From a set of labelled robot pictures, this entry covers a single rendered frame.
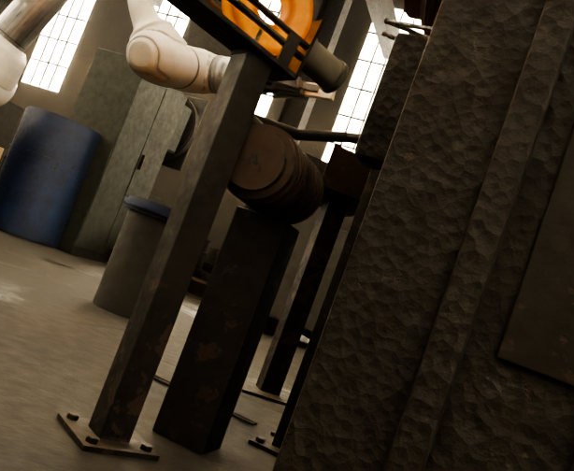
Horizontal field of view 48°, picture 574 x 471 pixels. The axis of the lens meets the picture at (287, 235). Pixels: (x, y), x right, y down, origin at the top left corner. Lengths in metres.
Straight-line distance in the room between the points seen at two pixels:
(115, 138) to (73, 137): 0.30
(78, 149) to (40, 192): 0.40
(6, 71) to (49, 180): 2.84
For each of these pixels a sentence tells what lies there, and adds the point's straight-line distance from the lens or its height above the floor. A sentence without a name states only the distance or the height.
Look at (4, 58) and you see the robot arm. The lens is 1.90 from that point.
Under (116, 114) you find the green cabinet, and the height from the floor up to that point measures 1.05.
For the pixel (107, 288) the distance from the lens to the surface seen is 2.44.
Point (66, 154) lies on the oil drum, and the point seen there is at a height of 0.64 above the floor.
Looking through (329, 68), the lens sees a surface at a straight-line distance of 1.09.
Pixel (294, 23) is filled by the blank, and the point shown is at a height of 0.70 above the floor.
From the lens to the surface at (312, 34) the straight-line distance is 1.07.
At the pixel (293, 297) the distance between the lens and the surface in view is 1.84.
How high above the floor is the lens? 0.30
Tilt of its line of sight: 4 degrees up
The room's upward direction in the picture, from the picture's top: 20 degrees clockwise
